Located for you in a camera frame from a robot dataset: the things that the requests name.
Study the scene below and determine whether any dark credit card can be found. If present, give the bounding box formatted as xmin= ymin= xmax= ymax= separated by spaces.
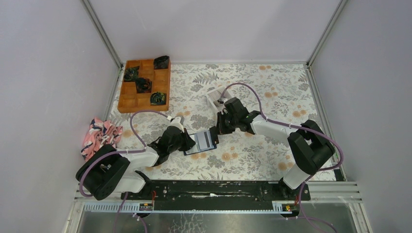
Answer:
xmin=209 ymin=126 xmax=219 ymax=145

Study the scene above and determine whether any dark rolled cloth top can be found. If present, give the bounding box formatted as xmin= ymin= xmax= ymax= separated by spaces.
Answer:
xmin=153 ymin=55 xmax=170 ymax=70

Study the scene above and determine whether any white plastic card box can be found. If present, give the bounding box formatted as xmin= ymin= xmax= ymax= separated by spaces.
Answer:
xmin=206 ymin=86 xmax=234 ymax=114

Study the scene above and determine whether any floral tablecloth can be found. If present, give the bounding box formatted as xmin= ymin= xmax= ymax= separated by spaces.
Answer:
xmin=91 ymin=63 xmax=332 ymax=182

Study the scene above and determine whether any stack of cards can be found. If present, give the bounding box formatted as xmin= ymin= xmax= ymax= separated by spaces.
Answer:
xmin=209 ymin=90 xmax=223 ymax=105

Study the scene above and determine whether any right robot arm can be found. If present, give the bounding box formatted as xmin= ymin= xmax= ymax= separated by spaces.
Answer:
xmin=216 ymin=98 xmax=335 ymax=200

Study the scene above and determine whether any dark rolled cloth middle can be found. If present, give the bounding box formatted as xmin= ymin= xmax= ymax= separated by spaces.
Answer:
xmin=135 ymin=77 xmax=152 ymax=94

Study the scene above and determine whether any wooden compartment tray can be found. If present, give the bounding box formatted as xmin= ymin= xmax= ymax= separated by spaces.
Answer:
xmin=117 ymin=55 xmax=171 ymax=114

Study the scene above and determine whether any blue leather card holder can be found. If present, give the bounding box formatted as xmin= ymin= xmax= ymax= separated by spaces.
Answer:
xmin=183 ymin=130 xmax=217 ymax=156

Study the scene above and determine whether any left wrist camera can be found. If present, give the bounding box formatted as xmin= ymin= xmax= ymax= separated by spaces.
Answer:
xmin=167 ymin=116 xmax=184 ymax=132

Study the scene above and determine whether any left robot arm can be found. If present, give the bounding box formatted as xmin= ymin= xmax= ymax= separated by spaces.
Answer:
xmin=75 ymin=126 xmax=196 ymax=200

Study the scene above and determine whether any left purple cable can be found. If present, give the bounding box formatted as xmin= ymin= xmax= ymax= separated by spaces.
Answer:
xmin=79 ymin=110 xmax=173 ymax=198

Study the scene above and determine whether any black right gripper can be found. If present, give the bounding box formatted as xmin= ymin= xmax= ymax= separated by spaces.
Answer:
xmin=214 ymin=111 xmax=239 ymax=135

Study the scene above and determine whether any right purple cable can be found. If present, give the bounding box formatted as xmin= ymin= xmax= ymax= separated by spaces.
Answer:
xmin=218 ymin=83 xmax=344 ymax=232

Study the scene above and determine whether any dark rolled cloth bottom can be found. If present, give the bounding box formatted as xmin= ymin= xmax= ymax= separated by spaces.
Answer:
xmin=150 ymin=92 xmax=167 ymax=106

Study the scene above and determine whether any dark rolled cloth left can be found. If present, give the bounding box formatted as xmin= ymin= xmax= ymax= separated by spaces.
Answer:
xmin=123 ymin=66 xmax=140 ymax=82

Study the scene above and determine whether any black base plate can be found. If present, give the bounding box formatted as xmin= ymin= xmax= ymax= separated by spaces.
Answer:
xmin=115 ymin=171 xmax=310 ymax=212

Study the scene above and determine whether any purple cable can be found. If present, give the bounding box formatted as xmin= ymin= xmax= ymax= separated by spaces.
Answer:
xmin=218 ymin=83 xmax=344 ymax=232
xmin=79 ymin=110 xmax=173 ymax=198

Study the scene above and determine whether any pink patterned cloth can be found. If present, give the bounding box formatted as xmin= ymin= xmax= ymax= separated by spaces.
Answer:
xmin=81 ymin=117 xmax=123 ymax=162

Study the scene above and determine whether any dark rolled cloth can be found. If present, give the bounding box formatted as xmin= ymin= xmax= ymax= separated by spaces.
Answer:
xmin=150 ymin=92 xmax=167 ymax=106
xmin=153 ymin=55 xmax=170 ymax=70
xmin=135 ymin=77 xmax=152 ymax=94
xmin=123 ymin=66 xmax=140 ymax=82

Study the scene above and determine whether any white striped credit card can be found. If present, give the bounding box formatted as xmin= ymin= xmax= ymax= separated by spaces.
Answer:
xmin=195 ymin=131 xmax=215 ymax=152

